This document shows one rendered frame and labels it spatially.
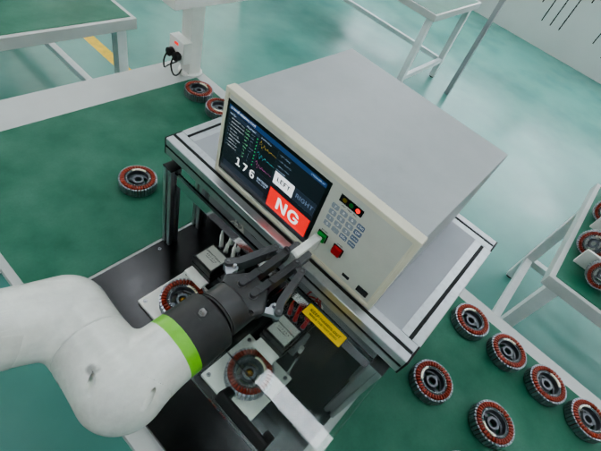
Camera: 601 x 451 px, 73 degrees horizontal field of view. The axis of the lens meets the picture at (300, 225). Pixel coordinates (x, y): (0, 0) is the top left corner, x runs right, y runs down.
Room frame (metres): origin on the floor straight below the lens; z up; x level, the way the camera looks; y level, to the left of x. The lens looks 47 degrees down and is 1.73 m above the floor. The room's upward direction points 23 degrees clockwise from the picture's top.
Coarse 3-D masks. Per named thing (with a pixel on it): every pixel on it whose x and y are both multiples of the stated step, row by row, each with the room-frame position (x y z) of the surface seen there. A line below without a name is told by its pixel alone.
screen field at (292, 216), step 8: (272, 192) 0.55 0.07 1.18; (272, 200) 0.55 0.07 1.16; (280, 200) 0.54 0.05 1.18; (272, 208) 0.55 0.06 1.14; (280, 208) 0.54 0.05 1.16; (288, 208) 0.53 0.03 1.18; (296, 208) 0.53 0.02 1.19; (280, 216) 0.54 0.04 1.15; (288, 216) 0.53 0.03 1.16; (296, 216) 0.52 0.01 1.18; (304, 216) 0.52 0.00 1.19; (288, 224) 0.53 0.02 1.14; (296, 224) 0.52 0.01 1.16; (304, 224) 0.51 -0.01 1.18; (304, 232) 0.51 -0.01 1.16
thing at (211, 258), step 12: (228, 240) 0.62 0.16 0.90; (204, 252) 0.54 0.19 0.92; (216, 252) 0.56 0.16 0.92; (228, 252) 0.58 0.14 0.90; (240, 252) 0.60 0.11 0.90; (192, 264) 0.52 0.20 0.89; (204, 264) 0.51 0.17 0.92; (216, 264) 0.52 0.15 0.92; (192, 276) 0.50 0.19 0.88; (204, 276) 0.50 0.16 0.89; (216, 276) 0.51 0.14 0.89
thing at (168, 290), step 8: (176, 280) 0.50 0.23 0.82; (184, 280) 0.51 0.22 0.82; (168, 288) 0.47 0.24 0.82; (176, 288) 0.48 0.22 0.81; (184, 288) 0.50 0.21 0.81; (192, 288) 0.50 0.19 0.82; (160, 296) 0.45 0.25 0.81; (168, 296) 0.46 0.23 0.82; (184, 296) 0.48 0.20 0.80; (160, 304) 0.43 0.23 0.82; (168, 304) 0.44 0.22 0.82
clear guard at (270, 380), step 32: (256, 320) 0.35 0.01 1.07; (288, 320) 0.38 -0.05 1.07; (224, 352) 0.28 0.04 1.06; (256, 352) 0.30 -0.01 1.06; (288, 352) 0.32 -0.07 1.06; (320, 352) 0.34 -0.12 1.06; (352, 352) 0.37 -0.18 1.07; (224, 384) 0.24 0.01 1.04; (256, 384) 0.25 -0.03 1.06; (288, 384) 0.27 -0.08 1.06; (320, 384) 0.29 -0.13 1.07; (352, 384) 0.31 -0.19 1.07; (224, 416) 0.20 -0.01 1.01; (256, 416) 0.21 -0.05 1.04; (288, 416) 0.22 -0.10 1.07; (320, 416) 0.24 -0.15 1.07; (288, 448) 0.18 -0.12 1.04; (320, 448) 0.20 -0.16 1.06
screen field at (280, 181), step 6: (276, 174) 0.55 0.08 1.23; (276, 180) 0.55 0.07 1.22; (282, 180) 0.55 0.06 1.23; (282, 186) 0.55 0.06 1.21; (288, 186) 0.54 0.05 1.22; (294, 186) 0.53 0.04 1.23; (288, 192) 0.54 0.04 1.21; (294, 192) 0.53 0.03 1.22; (300, 192) 0.53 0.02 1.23; (294, 198) 0.53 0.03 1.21; (300, 198) 0.53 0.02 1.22; (306, 198) 0.52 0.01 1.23; (300, 204) 0.52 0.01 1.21; (306, 204) 0.52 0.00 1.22; (312, 204) 0.51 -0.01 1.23; (306, 210) 0.52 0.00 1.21; (312, 210) 0.51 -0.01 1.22
